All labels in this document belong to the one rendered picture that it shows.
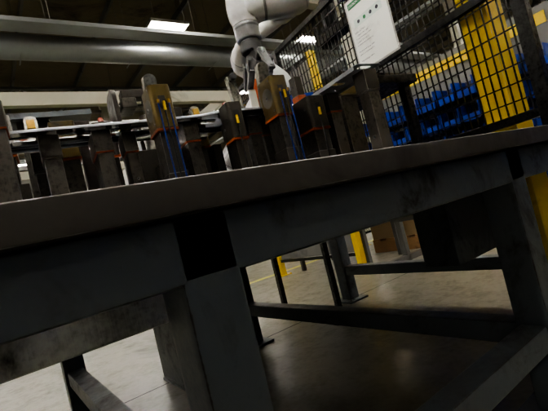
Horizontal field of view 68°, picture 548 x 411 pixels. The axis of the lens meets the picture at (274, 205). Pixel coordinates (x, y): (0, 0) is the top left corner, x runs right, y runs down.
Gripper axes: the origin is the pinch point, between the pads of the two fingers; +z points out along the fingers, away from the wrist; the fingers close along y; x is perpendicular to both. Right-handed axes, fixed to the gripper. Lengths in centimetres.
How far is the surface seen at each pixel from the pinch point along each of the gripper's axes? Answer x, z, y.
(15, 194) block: 77, 23, -16
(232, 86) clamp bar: 0.1, -12.8, 20.7
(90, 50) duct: -135, -568, 1103
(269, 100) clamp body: 8.6, 6.8, -17.0
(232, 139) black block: 22.0, 16.3, -13.5
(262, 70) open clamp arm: 6.0, -4.3, -13.0
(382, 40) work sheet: -54, -17, -9
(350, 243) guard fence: -154, 79, 167
